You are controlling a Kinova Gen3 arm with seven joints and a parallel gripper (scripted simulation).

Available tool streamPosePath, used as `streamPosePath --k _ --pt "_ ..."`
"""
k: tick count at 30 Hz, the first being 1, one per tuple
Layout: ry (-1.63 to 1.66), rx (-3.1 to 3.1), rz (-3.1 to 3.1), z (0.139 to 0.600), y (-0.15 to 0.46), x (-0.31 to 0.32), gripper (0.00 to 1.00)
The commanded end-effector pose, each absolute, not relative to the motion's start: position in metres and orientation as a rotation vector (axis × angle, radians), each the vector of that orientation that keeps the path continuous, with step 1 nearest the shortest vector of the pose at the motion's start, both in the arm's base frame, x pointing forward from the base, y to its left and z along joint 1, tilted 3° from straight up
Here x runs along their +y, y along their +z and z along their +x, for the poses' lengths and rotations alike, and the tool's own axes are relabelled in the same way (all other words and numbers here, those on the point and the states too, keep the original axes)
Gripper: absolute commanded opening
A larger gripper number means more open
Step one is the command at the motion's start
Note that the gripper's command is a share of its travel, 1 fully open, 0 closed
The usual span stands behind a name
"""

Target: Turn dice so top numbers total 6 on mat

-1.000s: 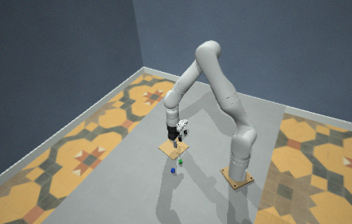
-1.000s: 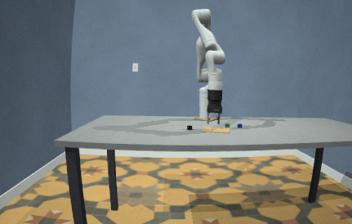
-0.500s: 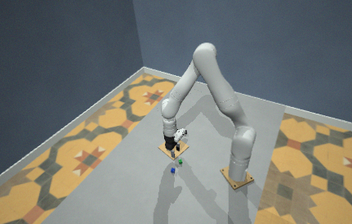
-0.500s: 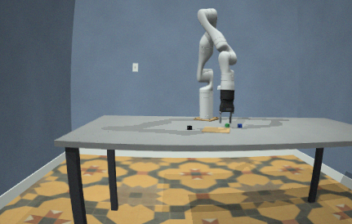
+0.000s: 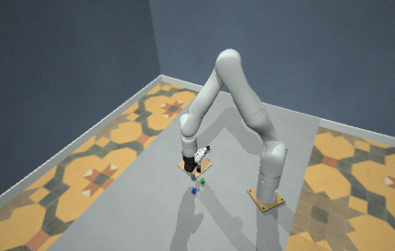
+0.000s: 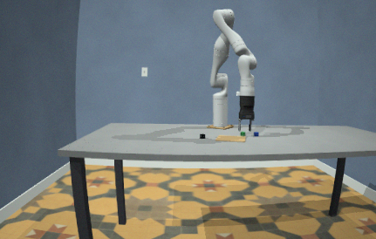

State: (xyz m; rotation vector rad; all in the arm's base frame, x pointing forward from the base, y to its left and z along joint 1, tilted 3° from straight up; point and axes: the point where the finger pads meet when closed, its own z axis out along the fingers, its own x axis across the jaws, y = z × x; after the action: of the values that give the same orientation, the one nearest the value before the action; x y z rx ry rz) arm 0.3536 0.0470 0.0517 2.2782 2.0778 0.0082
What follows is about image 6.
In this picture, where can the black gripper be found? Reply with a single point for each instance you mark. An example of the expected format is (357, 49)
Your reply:
(247, 101)

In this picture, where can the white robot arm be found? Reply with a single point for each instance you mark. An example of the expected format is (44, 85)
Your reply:
(224, 20)

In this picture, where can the tan square mat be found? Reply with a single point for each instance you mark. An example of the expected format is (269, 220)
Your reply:
(231, 138)

